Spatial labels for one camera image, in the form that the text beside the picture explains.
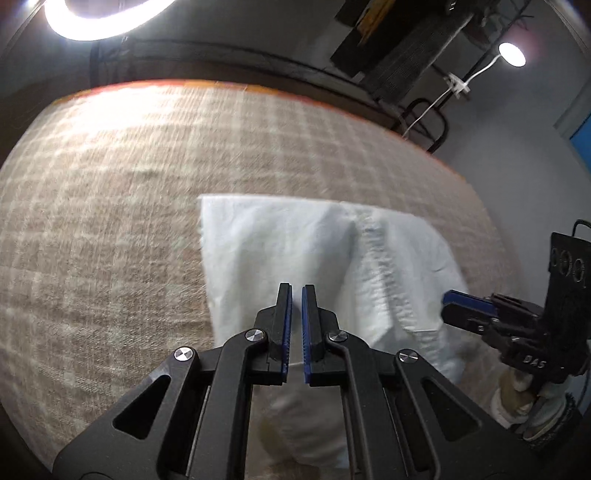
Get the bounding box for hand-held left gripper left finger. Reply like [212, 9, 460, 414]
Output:
[52, 282, 293, 480]

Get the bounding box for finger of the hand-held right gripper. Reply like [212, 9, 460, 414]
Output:
[440, 302, 497, 340]
[442, 289, 498, 319]

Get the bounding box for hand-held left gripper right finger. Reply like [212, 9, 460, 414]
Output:
[301, 284, 542, 480]

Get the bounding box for white shirt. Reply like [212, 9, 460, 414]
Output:
[198, 194, 469, 469]

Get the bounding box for person's right hand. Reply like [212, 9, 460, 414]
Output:
[488, 366, 540, 424]

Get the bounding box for beige checked blanket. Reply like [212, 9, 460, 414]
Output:
[0, 79, 520, 469]

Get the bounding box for white lamp clamp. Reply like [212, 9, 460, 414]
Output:
[444, 73, 472, 99]

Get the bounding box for white lamp gooseneck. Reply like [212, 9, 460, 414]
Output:
[401, 54, 505, 140]

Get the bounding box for small round lamp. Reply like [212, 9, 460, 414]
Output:
[498, 41, 527, 68]

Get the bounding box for yellow folded cloth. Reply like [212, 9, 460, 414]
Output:
[359, 0, 385, 38]

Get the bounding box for ring light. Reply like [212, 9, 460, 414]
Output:
[44, 0, 180, 41]

